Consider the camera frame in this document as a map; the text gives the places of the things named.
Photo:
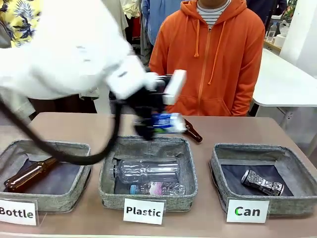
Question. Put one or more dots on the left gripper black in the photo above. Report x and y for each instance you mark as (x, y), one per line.
(153, 101)

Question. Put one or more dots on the blue white drink can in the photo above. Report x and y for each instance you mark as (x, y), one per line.
(168, 122)

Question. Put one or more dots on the large clear plastic bottle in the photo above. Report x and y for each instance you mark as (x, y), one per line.
(148, 171)

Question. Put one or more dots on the small plastic bottle blue cap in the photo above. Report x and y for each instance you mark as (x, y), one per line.
(158, 189)

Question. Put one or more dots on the crushed black silver can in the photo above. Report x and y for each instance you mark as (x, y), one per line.
(260, 182)

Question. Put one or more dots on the brown glass bottle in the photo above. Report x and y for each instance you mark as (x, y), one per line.
(194, 135)
(29, 174)

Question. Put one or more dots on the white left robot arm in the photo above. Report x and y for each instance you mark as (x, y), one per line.
(74, 49)

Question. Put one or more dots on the person's left forearm orange sleeve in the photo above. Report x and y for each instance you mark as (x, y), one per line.
(247, 94)

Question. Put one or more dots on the grey fabric plastic basket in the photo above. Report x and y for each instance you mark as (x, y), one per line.
(190, 173)

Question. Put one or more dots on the grey fabric bottle basket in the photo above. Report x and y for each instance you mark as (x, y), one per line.
(81, 173)

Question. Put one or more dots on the white Can label sign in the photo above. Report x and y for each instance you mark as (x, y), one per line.
(247, 211)

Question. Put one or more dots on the grey fabric can basket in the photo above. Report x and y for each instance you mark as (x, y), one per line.
(297, 198)

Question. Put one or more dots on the white Plastic label sign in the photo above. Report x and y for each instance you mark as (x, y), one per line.
(143, 212)

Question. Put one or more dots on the person in orange hoodie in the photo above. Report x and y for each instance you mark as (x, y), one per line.
(218, 62)

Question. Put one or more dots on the person in blue garment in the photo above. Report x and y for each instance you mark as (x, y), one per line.
(158, 17)

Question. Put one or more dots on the white side table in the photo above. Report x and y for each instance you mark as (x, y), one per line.
(280, 81)

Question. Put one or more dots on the clear water bottle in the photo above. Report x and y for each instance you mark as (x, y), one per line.
(270, 32)

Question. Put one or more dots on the white Bottle label sign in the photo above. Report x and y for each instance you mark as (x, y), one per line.
(17, 212)

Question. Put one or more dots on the person in yellow floral shirt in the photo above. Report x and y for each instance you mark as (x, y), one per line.
(19, 19)

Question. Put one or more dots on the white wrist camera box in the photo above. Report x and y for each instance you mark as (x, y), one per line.
(174, 85)

